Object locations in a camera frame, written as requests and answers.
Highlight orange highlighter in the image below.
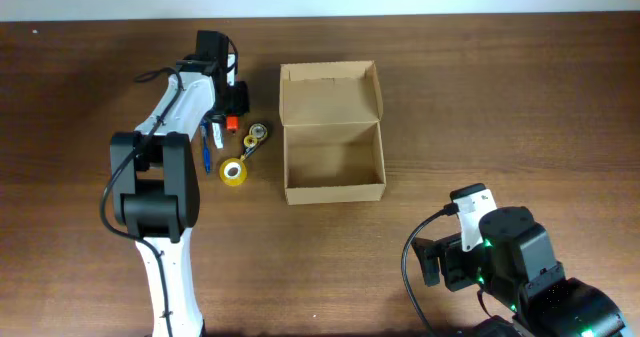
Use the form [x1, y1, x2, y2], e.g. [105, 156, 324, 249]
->
[226, 115, 239, 133]

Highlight small white eraser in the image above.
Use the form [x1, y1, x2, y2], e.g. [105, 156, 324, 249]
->
[211, 122, 224, 150]

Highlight yellow clear tape roll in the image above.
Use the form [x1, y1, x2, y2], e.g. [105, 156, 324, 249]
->
[219, 158, 248, 187]

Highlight brown cardboard box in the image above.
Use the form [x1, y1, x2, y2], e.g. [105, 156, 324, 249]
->
[279, 61, 386, 205]

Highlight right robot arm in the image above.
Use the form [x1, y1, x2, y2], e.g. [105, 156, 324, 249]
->
[403, 207, 633, 337]

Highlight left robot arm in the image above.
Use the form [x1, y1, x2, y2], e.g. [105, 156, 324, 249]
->
[99, 30, 249, 337]

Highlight yellow correction tape dispenser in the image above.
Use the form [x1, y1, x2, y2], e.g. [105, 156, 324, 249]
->
[240, 123, 269, 161]

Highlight blue ballpoint pen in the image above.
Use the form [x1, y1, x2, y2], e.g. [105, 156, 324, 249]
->
[199, 122, 211, 174]

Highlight black right camera cable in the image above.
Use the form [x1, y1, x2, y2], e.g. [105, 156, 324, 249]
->
[400, 202, 459, 336]

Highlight black camera cable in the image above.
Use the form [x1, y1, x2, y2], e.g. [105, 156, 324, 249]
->
[98, 35, 240, 337]
[400, 202, 459, 336]

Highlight black left camera cable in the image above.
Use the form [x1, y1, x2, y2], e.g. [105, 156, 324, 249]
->
[98, 35, 240, 337]

